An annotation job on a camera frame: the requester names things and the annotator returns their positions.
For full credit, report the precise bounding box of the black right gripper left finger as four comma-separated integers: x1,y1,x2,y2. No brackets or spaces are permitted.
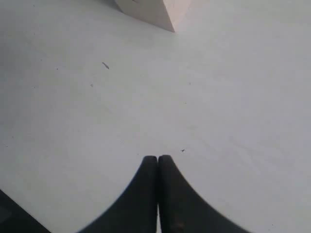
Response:
80,156,158,233

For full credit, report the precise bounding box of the large wooden cube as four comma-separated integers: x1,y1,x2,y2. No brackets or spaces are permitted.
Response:
115,0,191,32

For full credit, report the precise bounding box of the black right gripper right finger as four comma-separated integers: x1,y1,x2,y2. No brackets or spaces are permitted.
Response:
158,155,245,233

